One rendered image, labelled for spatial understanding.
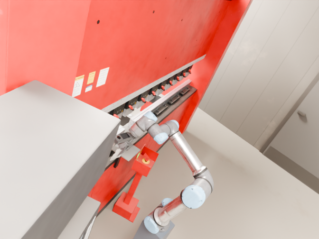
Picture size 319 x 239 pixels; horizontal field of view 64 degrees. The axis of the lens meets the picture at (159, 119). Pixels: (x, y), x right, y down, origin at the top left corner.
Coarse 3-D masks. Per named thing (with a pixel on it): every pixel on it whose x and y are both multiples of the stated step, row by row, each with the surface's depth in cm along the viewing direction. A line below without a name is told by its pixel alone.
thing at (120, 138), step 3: (126, 132) 146; (117, 135) 140; (120, 135) 141; (123, 135) 143; (126, 135) 144; (129, 135) 145; (117, 138) 138; (120, 138) 139; (123, 138) 141; (126, 138) 142; (129, 138) 144; (117, 141) 138; (120, 141) 139; (123, 141) 142
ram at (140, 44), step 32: (96, 0) 105; (128, 0) 124; (160, 0) 154; (192, 0) 202; (224, 0) 291; (96, 32) 116; (128, 32) 141; (160, 32) 180; (192, 32) 247; (96, 64) 130; (128, 64) 162; (160, 64) 216; (96, 96) 147
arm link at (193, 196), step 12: (204, 180) 142; (180, 192) 144; (192, 192) 134; (204, 192) 135; (168, 204) 152; (180, 204) 143; (192, 204) 135; (156, 216) 157; (168, 216) 152; (156, 228) 157
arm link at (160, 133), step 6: (150, 126) 143; (156, 126) 143; (162, 126) 146; (168, 126) 149; (150, 132) 143; (156, 132) 142; (162, 132) 142; (168, 132) 147; (156, 138) 142; (162, 138) 141
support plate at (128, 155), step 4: (112, 148) 196; (116, 148) 198; (120, 148) 200; (128, 148) 203; (132, 148) 205; (136, 148) 206; (124, 152) 198; (128, 152) 199; (132, 152) 201; (136, 152) 203; (124, 156) 194; (128, 156) 195; (132, 156) 197; (128, 160) 192
